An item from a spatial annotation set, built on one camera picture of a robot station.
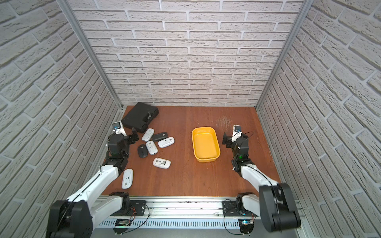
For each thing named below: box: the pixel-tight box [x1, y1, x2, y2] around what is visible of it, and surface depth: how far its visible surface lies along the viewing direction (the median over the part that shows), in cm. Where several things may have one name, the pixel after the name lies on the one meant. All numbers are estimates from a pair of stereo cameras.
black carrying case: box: [121, 102, 160, 134], surface depth 112 cm
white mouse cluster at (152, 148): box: [145, 140, 159, 156], surface depth 96 cm
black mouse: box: [137, 144, 149, 159], surface depth 94 cm
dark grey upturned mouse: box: [152, 131, 168, 142], surface depth 102 cm
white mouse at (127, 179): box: [121, 168, 134, 190], surface depth 82 cm
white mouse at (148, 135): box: [141, 127, 155, 142], surface depth 102 cm
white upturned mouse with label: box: [152, 157, 172, 170], surface depth 89 cm
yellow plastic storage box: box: [191, 126, 221, 163], surface depth 99 cm
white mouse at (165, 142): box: [157, 136, 176, 149], surface depth 99 cm
